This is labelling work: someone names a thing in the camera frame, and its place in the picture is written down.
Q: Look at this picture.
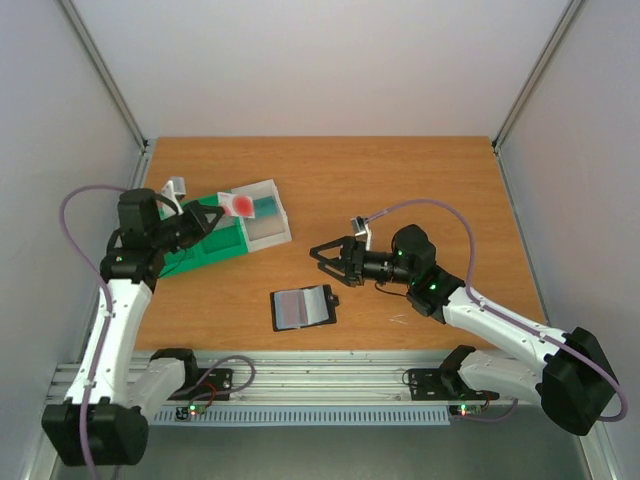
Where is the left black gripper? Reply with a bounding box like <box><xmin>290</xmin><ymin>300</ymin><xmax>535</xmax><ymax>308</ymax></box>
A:
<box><xmin>153</xmin><ymin>199</ymin><xmax>225</xmax><ymax>254</ymax></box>

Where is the white card red circle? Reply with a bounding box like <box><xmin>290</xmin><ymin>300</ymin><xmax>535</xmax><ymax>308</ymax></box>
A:
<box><xmin>216</xmin><ymin>192</ymin><xmax>256</xmax><ymax>218</ymax></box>

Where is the black card holder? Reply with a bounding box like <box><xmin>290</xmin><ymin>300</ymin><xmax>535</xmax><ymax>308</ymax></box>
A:
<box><xmin>270</xmin><ymin>284</ymin><xmax>340</xmax><ymax>332</ymax></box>

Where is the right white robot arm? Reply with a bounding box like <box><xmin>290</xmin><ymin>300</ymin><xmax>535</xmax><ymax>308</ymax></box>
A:
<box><xmin>310</xmin><ymin>224</ymin><xmax>618</xmax><ymax>436</ymax></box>

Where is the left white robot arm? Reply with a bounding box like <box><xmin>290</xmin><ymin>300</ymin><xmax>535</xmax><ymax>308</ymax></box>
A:
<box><xmin>41</xmin><ymin>188</ymin><xmax>225</xmax><ymax>474</ymax></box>

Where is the teal credit card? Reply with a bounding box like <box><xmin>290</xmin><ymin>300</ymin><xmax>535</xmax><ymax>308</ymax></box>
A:
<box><xmin>253</xmin><ymin>196</ymin><xmax>279</xmax><ymax>219</ymax></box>

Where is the green plastic tray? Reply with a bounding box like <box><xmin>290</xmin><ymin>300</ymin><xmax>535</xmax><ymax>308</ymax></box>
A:
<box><xmin>161</xmin><ymin>216</ymin><xmax>248</xmax><ymax>277</ymax></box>

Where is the clear plastic tray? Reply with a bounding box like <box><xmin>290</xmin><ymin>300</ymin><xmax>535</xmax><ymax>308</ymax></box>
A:
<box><xmin>231</xmin><ymin>179</ymin><xmax>292</xmax><ymax>253</ymax></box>

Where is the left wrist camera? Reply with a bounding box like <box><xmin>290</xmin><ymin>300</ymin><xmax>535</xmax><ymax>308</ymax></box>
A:
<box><xmin>160</xmin><ymin>176</ymin><xmax>186</xmax><ymax>217</ymax></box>

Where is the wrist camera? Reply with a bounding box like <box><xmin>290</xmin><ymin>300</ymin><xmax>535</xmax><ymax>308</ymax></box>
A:
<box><xmin>160</xmin><ymin>176</ymin><xmax>186</xmax><ymax>217</ymax></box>
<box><xmin>351</xmin><ymin>216</ymin><xmax>373</xmax><ymax>251</ymax></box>

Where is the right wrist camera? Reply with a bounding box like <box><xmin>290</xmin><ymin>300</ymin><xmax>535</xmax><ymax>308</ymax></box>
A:
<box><xmin>351</xmin><ymin>216</ymin><xmax>373</xmax><ymax>251</ymax></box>

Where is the aluminium rail frame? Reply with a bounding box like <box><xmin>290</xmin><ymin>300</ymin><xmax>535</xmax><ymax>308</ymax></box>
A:
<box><xmin>45</xmin><ymin>349</ymin><xmax>596</xmax><ymax>407</ymax></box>

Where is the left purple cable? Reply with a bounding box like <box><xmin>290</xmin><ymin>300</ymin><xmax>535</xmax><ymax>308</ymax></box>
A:
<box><xmin>59</xmin><ymin>184</ymin><xmax>131</xmax><ymax>480</ymax></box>

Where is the purple cable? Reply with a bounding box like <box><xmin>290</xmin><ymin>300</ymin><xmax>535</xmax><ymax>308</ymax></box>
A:
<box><xmin>367</xmin><ymin>198</ymin><xmax>630</xmax><ymax>424</ymax></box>
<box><xmin>59</xmin><ymin>184</ymin><xmax>131</xmax><ymax>480</ymax></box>

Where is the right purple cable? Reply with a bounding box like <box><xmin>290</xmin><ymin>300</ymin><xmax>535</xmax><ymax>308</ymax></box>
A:
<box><xmin>367</xmin><ymin>198</ymin><xmax>630</xmax><ymax>424</ymax></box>

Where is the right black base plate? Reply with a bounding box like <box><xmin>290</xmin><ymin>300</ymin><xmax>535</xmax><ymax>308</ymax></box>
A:
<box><xmin>401</xmin><ymin>368</ymin><xmax>500</xmax><ymax>402</ymax></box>

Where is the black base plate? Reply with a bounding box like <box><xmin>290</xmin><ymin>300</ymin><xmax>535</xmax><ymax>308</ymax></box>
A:
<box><xmin>170</xmin><ymin>368</ymin><xmax>234</xmax><ymax>401</ymax></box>
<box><xmin>401</xmin><ymin>368</ymin><xmax>500</xmax><ymax>402</ymax></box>

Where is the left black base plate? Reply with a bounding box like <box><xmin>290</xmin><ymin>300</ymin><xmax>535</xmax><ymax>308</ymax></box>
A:
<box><xmin>170</xmin><ymin>368</ymin><xmax>234</xmax><ymax>401</ymax></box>

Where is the left frame post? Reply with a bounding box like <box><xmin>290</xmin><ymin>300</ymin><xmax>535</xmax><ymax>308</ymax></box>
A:
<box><xmin>55</xmin><ymin>0</ymin><xmax>149</xmax><ymax>153</ymax></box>

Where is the frame post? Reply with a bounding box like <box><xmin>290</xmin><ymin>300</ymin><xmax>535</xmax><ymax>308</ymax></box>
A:
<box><xmin>55</xmin><ymin>0</ymin><xmax>149</xmax><ymax>153</ymax></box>
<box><xmin>491</xmin><ymin>0</ymin><xmax>587</xmax><ymax>156</ymax></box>

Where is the grey slotted cable duct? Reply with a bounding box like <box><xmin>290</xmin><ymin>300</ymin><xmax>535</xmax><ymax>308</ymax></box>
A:
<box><xmin>150</xmin><ymin>405</ymin><xmax>450</xmax><ymax>428</ymax></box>

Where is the right frame post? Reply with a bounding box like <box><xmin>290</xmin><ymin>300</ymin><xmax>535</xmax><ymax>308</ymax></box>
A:
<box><xmin>491</xmin><ymin>0</ymin><xmax>587</xmax><ymax>156</ymax></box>

